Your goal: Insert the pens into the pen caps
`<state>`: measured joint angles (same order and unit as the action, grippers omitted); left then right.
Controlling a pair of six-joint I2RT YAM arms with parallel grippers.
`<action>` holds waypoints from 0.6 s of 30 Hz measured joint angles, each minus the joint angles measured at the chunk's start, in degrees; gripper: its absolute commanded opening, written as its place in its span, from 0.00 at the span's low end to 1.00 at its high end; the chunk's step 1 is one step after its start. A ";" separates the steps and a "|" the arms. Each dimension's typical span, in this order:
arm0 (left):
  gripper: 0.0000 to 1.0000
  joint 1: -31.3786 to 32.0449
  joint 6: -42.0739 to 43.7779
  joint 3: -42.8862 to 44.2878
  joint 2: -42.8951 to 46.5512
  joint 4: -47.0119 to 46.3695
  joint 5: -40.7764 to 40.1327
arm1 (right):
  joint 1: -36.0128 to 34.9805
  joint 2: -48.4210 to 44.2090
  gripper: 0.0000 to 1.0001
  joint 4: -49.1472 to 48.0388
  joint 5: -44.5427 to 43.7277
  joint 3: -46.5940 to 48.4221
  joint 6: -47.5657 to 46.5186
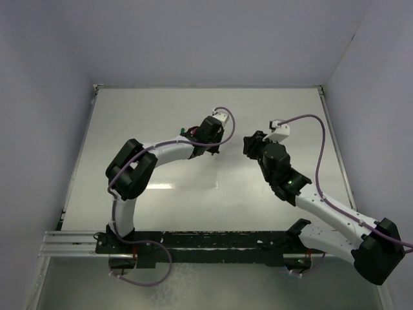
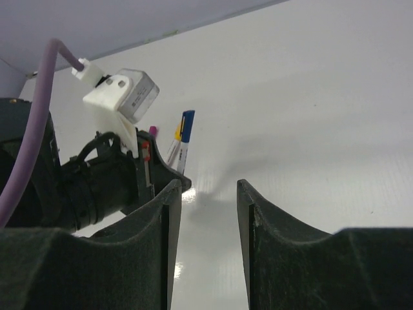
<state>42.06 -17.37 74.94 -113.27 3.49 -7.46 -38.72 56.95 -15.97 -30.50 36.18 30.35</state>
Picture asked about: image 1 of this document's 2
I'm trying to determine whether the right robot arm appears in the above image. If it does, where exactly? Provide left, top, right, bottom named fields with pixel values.
left=243, top=130, right=406, bottom=285

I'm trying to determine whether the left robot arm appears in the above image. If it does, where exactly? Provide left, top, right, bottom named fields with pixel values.
left=105, top=111, right=229, bottom=253

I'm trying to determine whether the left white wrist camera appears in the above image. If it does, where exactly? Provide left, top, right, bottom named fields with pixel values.
left=212, top=110, right=230, bottom=127

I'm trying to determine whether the aluminium rail right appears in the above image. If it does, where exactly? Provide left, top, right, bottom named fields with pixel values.
left=317, top=85, right=357, bottom=210

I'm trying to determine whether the aluminium rail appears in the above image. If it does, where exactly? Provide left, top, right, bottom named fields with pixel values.
left=317, top=85, right=357, bottom=210
left=39, top=231, right=109, bottom=258

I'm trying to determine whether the black base frame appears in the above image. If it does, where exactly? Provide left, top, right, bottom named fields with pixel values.
left=94, top=219, right=311, bottom=270

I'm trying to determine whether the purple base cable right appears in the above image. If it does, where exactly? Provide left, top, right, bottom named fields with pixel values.
left=288, top=251, right=327, bottom=278

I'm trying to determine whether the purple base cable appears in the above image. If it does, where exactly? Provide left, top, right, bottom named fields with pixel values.
left=108, top=239, right=175, bottom=286
left=288, top=251, right=327, bottom=278

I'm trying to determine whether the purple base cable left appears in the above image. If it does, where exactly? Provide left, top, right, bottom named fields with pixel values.
left=108, top=239, right=175, bottom=286

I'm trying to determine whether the aluminium rail front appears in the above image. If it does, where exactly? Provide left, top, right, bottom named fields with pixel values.
left=39, top=231, right=109, bottom=258

